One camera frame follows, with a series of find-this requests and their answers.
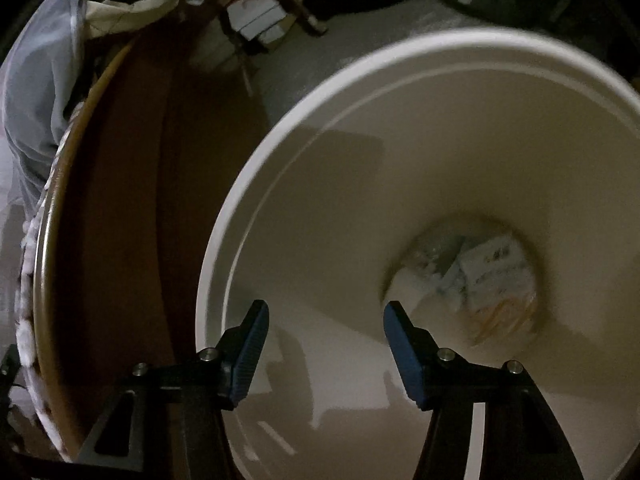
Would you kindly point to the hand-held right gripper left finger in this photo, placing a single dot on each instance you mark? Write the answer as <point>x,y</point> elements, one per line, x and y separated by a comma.
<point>250,355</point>

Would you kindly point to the white plastic bin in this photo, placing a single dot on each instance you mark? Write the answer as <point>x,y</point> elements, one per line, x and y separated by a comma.
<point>350,210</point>

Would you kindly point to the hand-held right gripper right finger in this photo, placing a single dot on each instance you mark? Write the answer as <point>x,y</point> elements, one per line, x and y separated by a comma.
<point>407,355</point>

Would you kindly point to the brown wooden bed frame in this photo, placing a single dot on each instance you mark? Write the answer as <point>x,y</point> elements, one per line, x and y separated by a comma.
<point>115,235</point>

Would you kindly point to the lavender sheer cloth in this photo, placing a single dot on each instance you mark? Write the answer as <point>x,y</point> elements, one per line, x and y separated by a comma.
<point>35,85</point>

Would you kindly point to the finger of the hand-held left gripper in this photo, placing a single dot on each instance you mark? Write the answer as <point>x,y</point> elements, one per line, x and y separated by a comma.
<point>9,365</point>

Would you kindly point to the white cardboard box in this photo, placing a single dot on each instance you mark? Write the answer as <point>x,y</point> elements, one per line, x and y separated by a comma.
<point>265,32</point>
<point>252,10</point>

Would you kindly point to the white printed paper packet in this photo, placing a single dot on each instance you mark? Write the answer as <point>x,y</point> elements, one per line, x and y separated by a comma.
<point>495,270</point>

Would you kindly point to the patterned floral blanket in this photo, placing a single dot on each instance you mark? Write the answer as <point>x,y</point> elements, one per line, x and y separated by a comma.
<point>30,280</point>

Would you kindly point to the cream cloth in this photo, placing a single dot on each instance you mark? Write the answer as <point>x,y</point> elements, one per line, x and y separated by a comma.
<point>150,12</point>

